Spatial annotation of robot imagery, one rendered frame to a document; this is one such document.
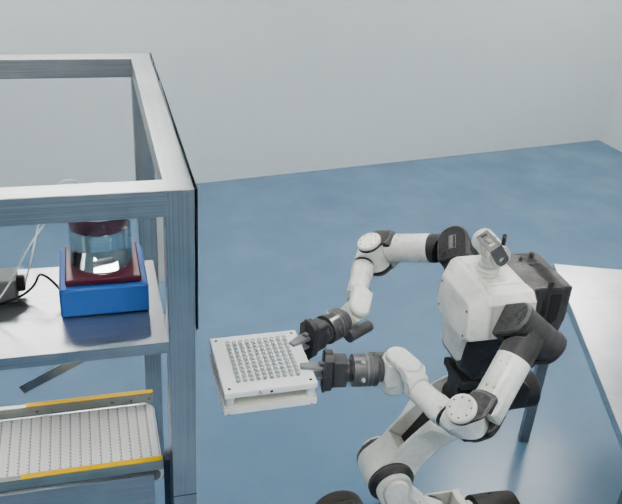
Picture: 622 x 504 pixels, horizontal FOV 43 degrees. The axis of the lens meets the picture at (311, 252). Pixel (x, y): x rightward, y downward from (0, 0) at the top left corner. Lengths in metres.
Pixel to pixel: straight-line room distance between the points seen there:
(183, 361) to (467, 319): 0.78
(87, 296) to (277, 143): 4.00
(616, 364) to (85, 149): 3.75
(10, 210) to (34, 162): 3.78
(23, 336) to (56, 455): 0.45
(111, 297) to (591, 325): 1.68
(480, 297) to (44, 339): 1.09
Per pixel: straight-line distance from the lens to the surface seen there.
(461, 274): 2.24
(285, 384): 2.06
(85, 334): 1.86
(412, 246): 2.45
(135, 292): 1.89
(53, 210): 1.63
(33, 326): 1.90
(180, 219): 1.66
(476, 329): 2.17
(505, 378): 2.02
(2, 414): 2.34
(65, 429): 2.29
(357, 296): 2.34
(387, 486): 2.46
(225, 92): 5.51
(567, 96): 7.03
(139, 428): 2.26
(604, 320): 2.94
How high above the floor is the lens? 2.32
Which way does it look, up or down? 29 degrees down
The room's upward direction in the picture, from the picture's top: 4 degrees clockwise
